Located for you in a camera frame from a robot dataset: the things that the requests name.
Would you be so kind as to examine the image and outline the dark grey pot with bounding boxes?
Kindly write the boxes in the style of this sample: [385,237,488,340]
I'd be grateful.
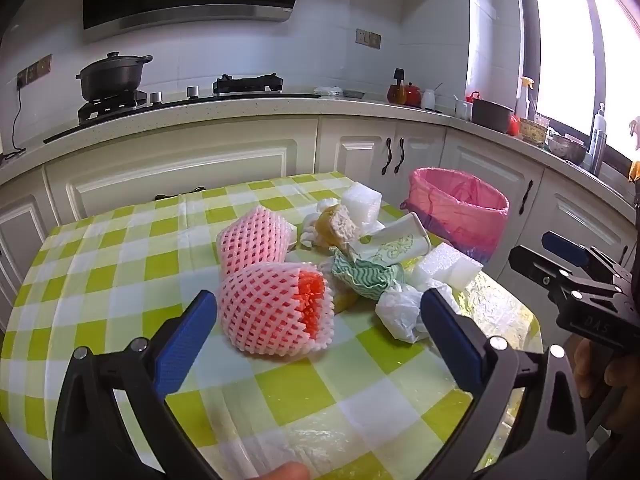
[471,98,515,133]

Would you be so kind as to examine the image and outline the white kitchen cabinets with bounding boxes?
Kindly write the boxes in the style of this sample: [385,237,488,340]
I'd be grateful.
[0,97,640,331]

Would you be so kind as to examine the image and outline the pink foam fruit net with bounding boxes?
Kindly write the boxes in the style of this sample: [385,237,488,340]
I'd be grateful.
[217,261,335,359]
[217,207,296,278]

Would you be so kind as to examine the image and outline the yellow sponge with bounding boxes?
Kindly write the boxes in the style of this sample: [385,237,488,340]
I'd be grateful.
[314,203,362,251]

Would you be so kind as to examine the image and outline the gold wall outlet row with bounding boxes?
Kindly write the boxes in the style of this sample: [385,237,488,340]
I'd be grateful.
[17,54,53,88]

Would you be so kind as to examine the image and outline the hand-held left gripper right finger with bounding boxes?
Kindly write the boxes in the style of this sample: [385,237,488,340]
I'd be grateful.
[415,287,588,480]

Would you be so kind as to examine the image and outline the white plastic bag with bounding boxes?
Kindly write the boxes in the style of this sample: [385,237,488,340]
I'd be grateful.
[376,280,461,343]

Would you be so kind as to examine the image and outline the metal bowl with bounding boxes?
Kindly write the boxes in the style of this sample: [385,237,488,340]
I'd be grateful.
[547,132,587,163]

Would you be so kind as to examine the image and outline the green white checked tablecloth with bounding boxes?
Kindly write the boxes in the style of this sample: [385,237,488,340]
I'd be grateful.
[0,171,546,480]

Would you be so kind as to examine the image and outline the green wavy striped cloth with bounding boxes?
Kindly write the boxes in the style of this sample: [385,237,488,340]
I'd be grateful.
[331,250,401,301]

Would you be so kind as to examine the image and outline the black burner grate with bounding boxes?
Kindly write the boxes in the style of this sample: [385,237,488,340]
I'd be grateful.
[212,73,285,95]
[77,90,148,123]

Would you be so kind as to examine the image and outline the patterned bowl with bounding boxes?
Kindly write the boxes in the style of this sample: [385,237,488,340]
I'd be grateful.
[519,117,551,146]

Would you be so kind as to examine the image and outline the pink lined trash bin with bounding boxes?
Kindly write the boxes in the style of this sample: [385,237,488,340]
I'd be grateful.
[400,167,510,263]

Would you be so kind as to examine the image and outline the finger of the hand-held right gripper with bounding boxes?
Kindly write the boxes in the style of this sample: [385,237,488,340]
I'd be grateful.
[508,245,581,306]
[541,230,626,281]

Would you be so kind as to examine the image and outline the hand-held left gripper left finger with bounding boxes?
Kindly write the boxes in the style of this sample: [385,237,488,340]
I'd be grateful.
[51,289,221,480]

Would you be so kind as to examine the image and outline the person's left hand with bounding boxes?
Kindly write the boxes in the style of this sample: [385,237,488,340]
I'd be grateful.
[252,461,311,480]

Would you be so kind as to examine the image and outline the window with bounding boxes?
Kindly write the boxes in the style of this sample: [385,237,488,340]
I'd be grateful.
[520,0,640,156]

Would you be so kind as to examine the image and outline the white foam block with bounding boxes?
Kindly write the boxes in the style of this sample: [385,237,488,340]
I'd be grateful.
[340,182,383,226]
[411,242,485,291]

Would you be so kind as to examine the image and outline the spray bottle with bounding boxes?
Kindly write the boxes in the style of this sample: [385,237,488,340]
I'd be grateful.
[515,76,536,121]

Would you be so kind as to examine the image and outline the black power cable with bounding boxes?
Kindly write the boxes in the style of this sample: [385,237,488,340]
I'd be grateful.
[0,85,27,163]

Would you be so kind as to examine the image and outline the black glass gas hob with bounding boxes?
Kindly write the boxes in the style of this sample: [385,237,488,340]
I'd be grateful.
[44,91,322,145]

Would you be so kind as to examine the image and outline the white paper cup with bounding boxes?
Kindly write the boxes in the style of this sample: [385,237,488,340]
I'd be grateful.
[347,211,432,266]

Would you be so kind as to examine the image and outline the crumpled white paper towel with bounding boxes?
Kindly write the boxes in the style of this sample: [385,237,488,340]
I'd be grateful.
[297,197,341,248]

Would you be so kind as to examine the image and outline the person's right hand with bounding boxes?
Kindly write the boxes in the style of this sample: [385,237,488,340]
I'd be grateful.
[572,335,640,431]

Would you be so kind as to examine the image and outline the steel bottle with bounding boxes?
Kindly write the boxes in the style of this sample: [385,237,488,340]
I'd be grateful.
[589,103,608,173]

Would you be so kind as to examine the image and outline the black cooking pot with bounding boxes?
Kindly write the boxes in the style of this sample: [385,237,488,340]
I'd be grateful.
[76,51,153,101]

